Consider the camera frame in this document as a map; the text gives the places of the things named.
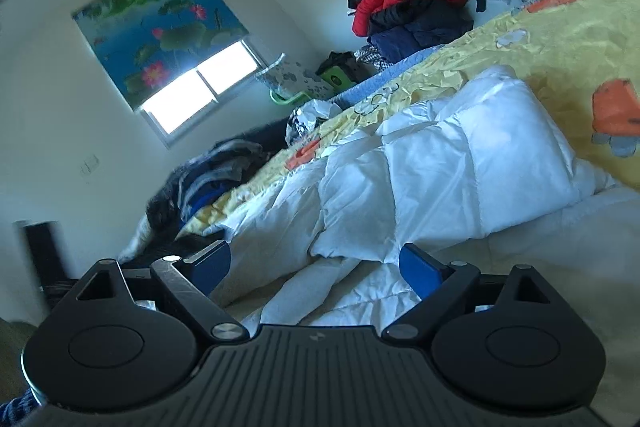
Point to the white duvet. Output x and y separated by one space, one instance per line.
425 157

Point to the wall switch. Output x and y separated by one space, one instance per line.
91 165

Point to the checkered cloth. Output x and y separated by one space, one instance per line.
372 56

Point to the pile of dark clothes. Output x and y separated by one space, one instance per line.
215 172

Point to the window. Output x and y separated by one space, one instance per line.
180 99

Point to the green box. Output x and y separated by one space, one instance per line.
336 76

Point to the floral roller blind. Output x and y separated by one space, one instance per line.
150 17

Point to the green plastic basket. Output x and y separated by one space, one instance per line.
285 98

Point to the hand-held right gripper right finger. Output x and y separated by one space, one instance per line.
419 274

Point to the crumpled patterned cloth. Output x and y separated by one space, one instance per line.
307 119

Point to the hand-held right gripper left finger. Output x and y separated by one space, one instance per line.
214 266

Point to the yellow printed bed sheet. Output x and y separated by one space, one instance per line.
550 57

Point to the navy puffer jacket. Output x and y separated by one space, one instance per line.
415 24

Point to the light blue blanket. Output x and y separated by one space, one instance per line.
395 69

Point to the dark bag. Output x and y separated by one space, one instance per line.
345 58

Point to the dark furniture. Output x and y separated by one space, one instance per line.
47 257

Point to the patterned pillow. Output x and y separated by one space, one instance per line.
295 79

